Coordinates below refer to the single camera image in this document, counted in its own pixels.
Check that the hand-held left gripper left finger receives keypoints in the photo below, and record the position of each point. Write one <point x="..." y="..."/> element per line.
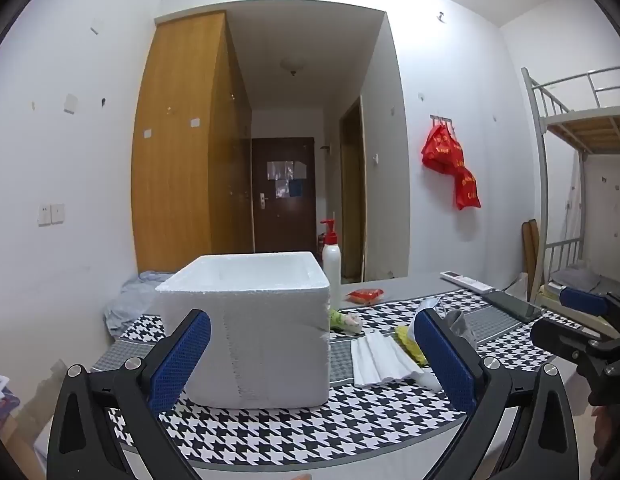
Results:
<point x="182" y="360"/>

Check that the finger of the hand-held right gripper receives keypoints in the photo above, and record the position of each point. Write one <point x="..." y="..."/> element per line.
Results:
<point x="560" y="335"/>
<point x="582" y="301"/>

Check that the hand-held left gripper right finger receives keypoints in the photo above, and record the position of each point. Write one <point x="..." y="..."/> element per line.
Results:
<point x="445" y="360"/>

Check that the grey plastic pouch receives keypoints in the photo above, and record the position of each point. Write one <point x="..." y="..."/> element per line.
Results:
<point x="457" y="327"/>

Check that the yellow foam net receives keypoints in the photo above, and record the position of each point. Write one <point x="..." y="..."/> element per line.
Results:
<point x="407" y="342"/>

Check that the white foam box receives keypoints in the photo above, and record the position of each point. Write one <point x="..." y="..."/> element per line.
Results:
<point x="270" y="340"/>

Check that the green snack bag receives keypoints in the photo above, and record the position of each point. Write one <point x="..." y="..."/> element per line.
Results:
<point x="345" y="321"/>

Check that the person's right forearm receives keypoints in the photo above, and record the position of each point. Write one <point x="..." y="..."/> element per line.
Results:
<point x="612" y="440"/>

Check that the grey pillow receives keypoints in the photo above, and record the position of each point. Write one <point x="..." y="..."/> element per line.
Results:
<point x="572" y="280"/>

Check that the black smartphone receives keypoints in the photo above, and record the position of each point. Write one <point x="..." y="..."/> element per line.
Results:
<point x="515" y="306"/>

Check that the white plastic bag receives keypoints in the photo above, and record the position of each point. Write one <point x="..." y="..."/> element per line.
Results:
<point x="520" y="287"/>

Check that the brown wooden boards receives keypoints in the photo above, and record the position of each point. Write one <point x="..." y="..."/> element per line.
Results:
<point x="530" y="250"/>

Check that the light blue cloth pile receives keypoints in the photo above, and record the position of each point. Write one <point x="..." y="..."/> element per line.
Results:
<point x="134" y="295"/>

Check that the white remote control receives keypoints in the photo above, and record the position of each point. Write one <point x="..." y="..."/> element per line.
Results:
<point x="465" y="281"/>

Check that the red snack packet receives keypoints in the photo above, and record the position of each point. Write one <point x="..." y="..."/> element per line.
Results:
<point x="365" y="296"/>

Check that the houndstooth table cloth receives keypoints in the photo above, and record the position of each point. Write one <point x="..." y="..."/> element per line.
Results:
<point x="270" y="430"/>

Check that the white pump bottle red cap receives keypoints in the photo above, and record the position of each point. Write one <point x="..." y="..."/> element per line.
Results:
<point x="332" y="270"/>

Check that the dark brown door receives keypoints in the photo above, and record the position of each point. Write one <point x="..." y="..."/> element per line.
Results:
<point x="290" y="225"/>

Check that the metal bunk bed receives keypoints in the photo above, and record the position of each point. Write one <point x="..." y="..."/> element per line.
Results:
<point x="590" y="125"/>

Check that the wooden side door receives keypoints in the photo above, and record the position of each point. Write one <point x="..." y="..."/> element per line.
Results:
<point x="352" y="190"/>

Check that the red plastic bag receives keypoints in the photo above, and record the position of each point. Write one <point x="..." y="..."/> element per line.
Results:
<point x="447" y="155"/>

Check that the wooden wardrobe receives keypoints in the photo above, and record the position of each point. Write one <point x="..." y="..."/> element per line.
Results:
<point x="179" y="160"/>

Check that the papers on door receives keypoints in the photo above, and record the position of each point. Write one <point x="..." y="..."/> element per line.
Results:
<point x="285" y="175"/>

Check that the ceiling lamp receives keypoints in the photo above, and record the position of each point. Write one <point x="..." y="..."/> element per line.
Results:
<point x="293" y="65"/>

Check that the white wall switch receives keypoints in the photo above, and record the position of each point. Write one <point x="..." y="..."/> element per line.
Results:
<point x="57" y="212"/>

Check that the white wall socket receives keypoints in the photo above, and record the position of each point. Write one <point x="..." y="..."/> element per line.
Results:
<point x="44" y="214"/>

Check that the metal wall hook rack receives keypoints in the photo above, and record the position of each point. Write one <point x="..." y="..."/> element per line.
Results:
<point x="442" y="119"/>

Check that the white wall box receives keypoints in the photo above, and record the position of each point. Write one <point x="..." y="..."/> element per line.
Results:
<point x="70" y="103"/>

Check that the single wall hook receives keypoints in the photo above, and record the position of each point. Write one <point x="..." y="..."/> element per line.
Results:
<point x="442" y="16"/>

